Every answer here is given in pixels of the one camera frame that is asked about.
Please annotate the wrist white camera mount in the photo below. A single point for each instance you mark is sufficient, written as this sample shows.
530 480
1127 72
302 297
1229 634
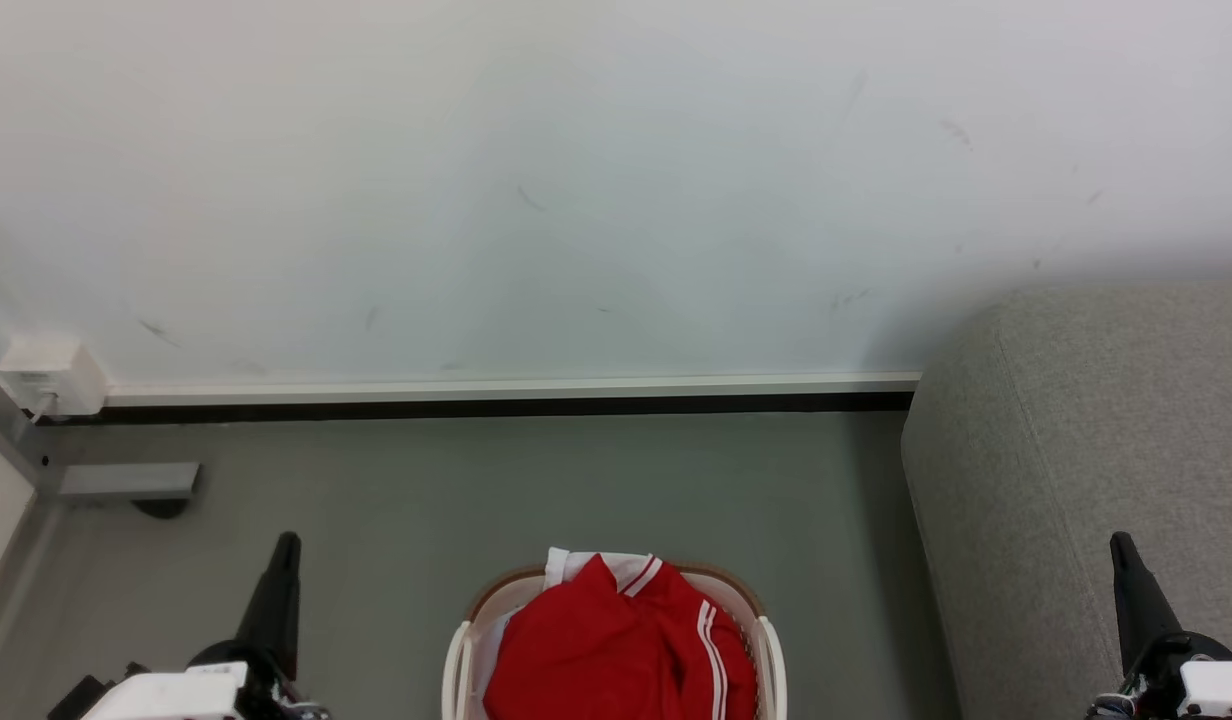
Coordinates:
1221 690
176 695

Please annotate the grey door frame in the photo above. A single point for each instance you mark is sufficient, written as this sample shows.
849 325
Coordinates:
6 450

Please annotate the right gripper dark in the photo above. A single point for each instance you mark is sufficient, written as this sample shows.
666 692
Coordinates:
1156 680

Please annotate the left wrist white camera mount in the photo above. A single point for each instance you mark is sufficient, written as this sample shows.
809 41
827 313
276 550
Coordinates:
176 695

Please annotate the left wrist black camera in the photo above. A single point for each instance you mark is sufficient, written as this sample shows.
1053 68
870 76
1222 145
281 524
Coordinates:
76 700

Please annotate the grey fabric sofa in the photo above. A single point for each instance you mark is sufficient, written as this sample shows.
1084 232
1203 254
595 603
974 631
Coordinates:
1066 480

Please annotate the red garment with white stripes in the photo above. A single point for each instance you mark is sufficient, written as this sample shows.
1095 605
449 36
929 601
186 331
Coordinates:
596 650

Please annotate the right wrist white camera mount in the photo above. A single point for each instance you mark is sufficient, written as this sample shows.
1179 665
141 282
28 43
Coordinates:
1221 690

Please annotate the grey metal floor bracket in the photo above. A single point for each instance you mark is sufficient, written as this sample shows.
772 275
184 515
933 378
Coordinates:
126 482

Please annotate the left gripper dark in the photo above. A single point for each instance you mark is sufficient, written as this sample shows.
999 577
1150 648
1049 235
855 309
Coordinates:
271 690

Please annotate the white wall outlet box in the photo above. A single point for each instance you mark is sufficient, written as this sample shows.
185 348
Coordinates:
51 375

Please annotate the white laundry basket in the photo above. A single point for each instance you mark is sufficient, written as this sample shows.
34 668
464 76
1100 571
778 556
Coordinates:
771 660

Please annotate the white and black baseboard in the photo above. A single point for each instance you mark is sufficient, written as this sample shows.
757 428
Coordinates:
496 396

